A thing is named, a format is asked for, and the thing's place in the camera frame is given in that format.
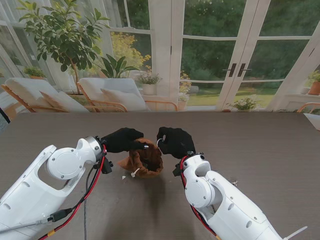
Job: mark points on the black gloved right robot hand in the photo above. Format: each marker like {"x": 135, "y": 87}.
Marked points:
{"x": 178, "y": 142}

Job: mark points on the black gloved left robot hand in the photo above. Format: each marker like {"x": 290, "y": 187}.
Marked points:
{"x": 122, "y": 141}

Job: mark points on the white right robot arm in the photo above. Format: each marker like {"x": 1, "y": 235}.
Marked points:
{"x": 232, "y": 207}

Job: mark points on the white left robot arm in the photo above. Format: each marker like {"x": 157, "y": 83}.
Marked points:
{"x": 32, "y": 190}

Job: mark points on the small grey debris piece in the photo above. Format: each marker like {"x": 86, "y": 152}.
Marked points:
{"x": 234, "y": 182}

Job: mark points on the printed sunroom backdrop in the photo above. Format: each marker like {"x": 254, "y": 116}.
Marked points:
{"x": 212, "y": 55}

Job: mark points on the dark object at table edge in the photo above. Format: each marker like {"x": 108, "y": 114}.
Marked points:
{"x": 3, "y": 121}

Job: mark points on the white paper sheet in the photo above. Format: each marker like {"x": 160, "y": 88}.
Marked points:
{"x": 313, "y": 120}

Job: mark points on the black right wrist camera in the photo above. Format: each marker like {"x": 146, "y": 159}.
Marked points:
{"x": 177, "y": 170}

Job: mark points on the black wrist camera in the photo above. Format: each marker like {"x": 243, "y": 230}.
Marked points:
{"x": 107, "y": 166}
{"x": 177, "y": 170}

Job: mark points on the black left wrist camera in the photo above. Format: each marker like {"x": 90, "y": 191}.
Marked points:
{"x": 107, "y": 166}

